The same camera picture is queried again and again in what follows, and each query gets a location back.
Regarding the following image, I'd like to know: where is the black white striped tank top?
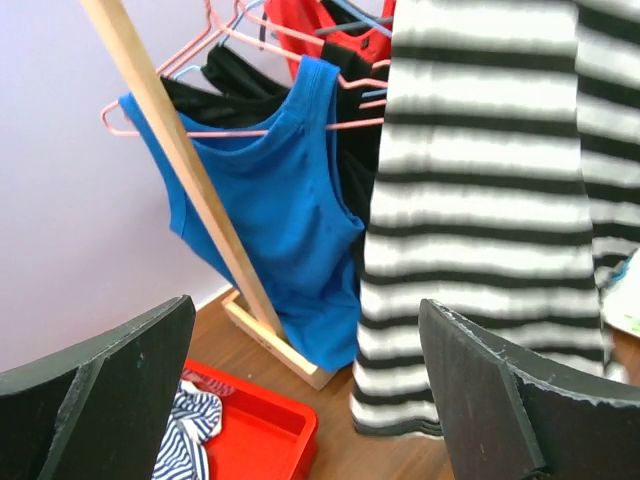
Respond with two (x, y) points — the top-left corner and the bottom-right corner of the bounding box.
(349, 0), (640, 441)

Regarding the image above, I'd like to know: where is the pink wire hanger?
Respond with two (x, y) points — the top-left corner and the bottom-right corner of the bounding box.
(234, 0), (391, 110)
(101, 0), (386, 139)

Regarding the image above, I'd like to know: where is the pink wire hanger middle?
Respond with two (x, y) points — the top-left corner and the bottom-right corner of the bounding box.
(234, 0), (391, 110)

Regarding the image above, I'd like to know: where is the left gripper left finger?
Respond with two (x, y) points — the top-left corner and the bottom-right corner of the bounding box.
(1, 295), (196, 479)

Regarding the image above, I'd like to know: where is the blue white striped shirt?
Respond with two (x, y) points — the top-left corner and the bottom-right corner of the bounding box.
(151, 369), (235, 480)

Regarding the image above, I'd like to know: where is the red plastic bin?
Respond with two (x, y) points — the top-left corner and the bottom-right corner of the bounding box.
(182, 359), (318, 480)

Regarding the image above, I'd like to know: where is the floral pattern tray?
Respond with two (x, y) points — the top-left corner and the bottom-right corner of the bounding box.
(601, 249), (640, 338)

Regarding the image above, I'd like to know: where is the black red tank top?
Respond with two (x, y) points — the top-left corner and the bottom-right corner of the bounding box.
(314, 1), (396, 65)

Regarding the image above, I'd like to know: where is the pink wire hanger left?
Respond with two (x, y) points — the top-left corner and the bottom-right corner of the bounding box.
(101, 0), (386, 139)

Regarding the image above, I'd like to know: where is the wooden clothes rack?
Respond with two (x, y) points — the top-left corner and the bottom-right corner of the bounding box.
(81, 0), (334, 390)

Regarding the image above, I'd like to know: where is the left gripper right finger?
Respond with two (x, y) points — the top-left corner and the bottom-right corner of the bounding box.
(419, 300), (639, 480)

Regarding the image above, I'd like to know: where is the grey blue hanger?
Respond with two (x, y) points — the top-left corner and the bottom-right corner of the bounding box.
(315, 16), (394, 35)

